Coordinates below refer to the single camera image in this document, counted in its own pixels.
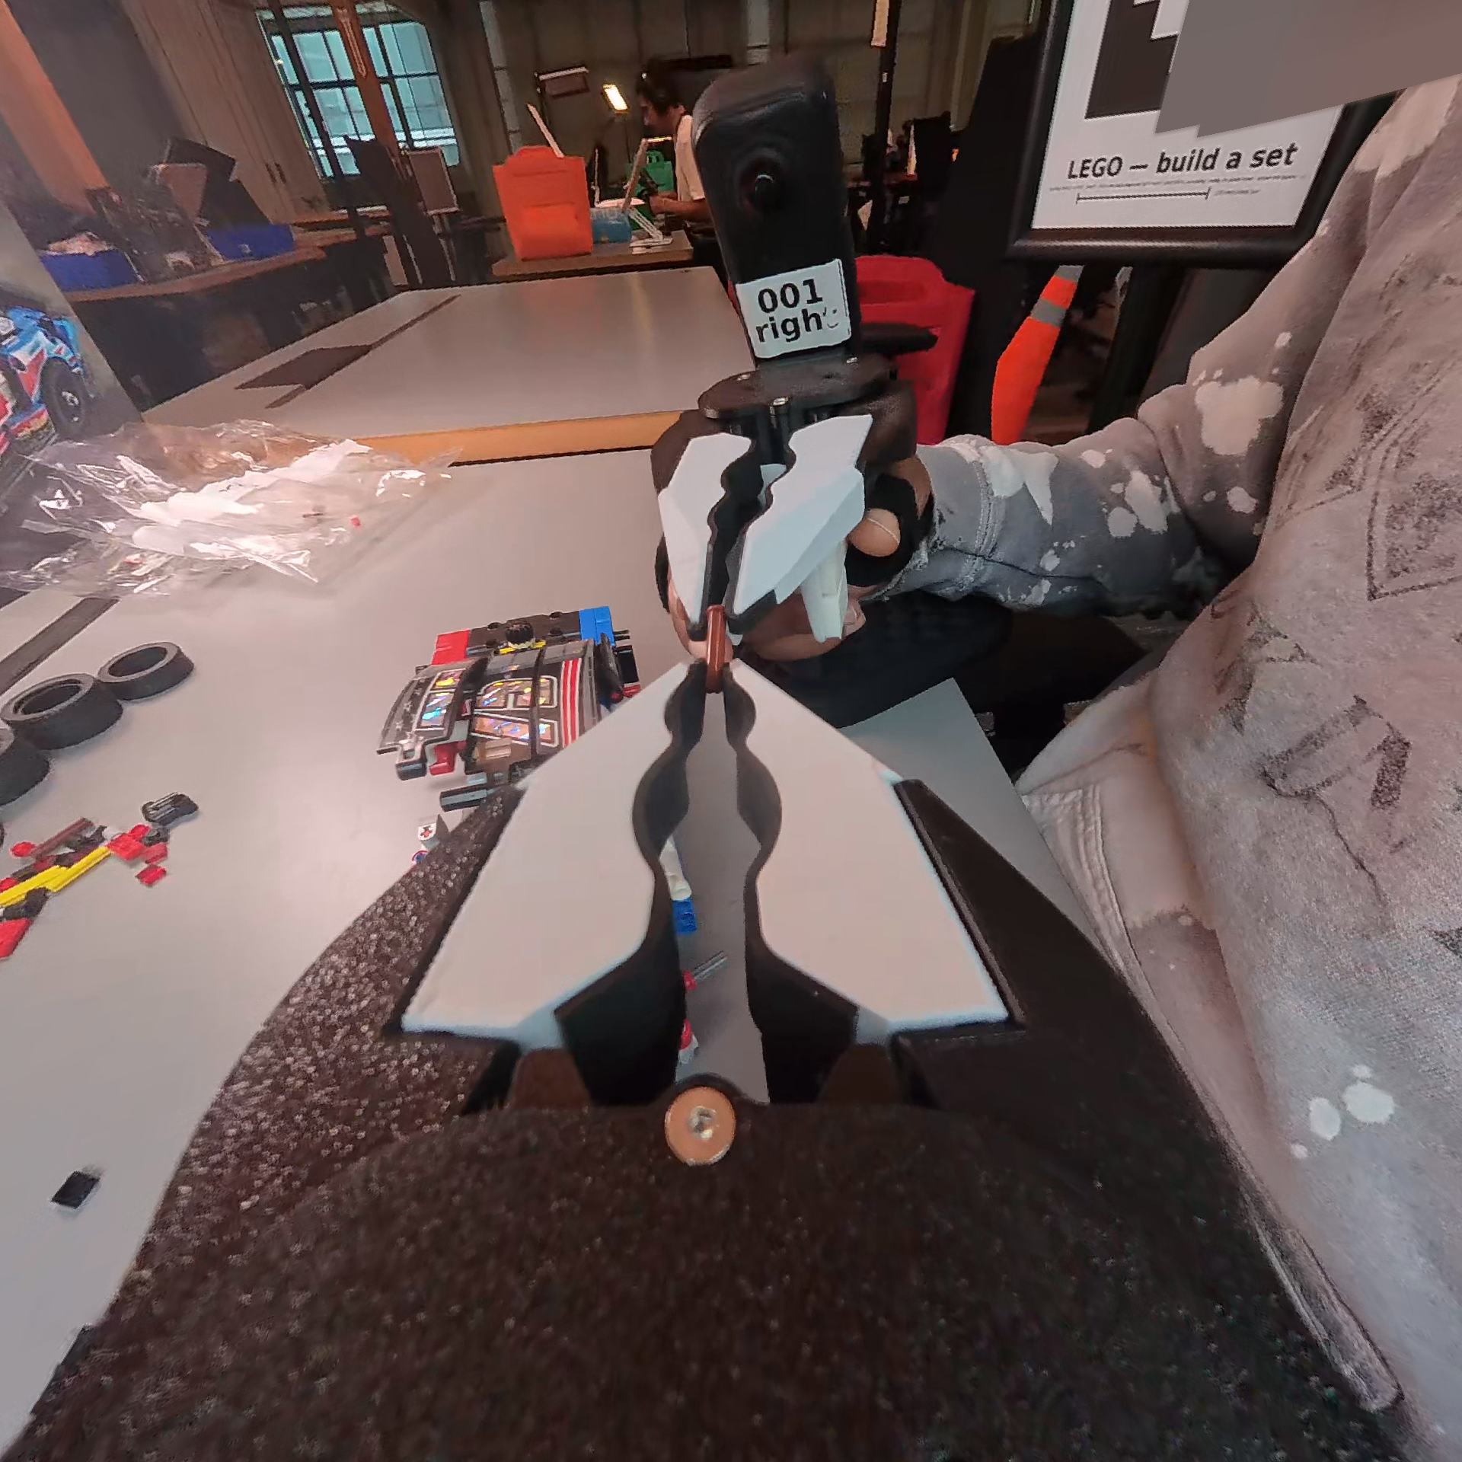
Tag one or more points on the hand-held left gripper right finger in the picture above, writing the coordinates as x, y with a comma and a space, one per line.
868, 880

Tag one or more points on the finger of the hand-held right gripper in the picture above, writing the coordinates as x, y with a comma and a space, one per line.
806, 504
694, 504

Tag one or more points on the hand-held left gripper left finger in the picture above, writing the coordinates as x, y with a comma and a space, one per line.
536, 903

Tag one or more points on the small brown toy connector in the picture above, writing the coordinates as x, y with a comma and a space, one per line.
715, 652

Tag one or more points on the person's right forearm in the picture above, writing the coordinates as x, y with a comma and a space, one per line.
1084, 514

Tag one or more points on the person's right hand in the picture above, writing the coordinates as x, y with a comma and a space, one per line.
788, 647

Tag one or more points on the small white red brick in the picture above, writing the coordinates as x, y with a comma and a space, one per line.
425, 833

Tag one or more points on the small blue brick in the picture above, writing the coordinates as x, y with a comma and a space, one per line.
682, 915

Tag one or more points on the red pin with grey axle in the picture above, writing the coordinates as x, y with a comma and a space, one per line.
698, 977

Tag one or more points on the toy car body assembly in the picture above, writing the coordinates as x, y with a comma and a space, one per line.
513, 697

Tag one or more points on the red plastic bin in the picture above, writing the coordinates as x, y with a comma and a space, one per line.
924, 321

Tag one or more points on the person's white trousers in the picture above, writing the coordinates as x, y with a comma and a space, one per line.
1084, 800

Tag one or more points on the orange bag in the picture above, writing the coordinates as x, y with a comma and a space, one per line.
543, 212

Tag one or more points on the white table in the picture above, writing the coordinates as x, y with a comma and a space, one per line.
513, 344

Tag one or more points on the orange traffic cone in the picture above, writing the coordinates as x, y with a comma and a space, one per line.
1022, 366

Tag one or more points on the black framed sign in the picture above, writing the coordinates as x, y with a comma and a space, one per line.
1177, 172

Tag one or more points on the red black brick cluster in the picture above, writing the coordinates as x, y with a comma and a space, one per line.
139, 845

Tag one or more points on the dark mat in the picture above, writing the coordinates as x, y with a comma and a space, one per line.
299, 368

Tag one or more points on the black toy tire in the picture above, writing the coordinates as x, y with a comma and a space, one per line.
10, 765
63, 711
143, 673

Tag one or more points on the clear plastic bags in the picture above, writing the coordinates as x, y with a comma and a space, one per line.
228, 504

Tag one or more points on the red yellow brick assembly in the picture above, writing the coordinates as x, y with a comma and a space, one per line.
45, 882

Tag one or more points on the blue storage bin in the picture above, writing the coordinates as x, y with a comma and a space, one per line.
251, 241

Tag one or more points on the person's grey printed sweatshirt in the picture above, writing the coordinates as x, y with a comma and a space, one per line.
1347, 687

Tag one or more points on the small black tile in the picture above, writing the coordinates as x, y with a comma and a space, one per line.
75, 1188

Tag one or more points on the wooden background table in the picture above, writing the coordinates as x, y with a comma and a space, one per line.
193, 273

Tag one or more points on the toy car set box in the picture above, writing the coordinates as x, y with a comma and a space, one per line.
45, 354

